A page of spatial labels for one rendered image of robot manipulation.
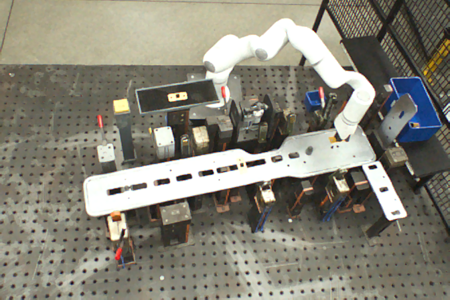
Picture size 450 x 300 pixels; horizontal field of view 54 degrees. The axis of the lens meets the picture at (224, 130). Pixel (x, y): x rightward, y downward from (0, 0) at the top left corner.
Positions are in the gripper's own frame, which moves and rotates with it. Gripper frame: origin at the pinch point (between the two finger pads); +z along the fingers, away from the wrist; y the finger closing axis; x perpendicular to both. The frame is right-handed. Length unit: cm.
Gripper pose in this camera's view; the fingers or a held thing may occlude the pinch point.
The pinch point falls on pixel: (339, 136)
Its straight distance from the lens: 215.4
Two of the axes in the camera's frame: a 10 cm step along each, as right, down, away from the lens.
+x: 9.6, -1.7, 2.3
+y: 2.7, 8.2, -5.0
